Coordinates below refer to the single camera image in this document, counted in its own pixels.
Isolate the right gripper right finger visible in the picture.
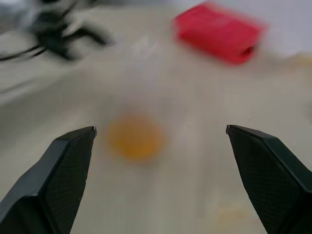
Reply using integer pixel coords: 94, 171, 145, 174
226, 124, 312, 234

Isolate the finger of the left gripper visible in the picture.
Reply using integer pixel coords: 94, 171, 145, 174
69, 25, 108, 47
52, 45, 76, 61

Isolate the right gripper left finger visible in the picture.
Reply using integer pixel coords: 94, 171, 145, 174
0, 126, 98, 234

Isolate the flask with orange liquid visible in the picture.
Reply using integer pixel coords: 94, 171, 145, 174
101, 109, 169, 169

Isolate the red fabric pouch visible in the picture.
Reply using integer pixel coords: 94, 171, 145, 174
172, 1, 269, 65

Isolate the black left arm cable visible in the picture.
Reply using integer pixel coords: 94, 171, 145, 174
0, 45, 48, 62

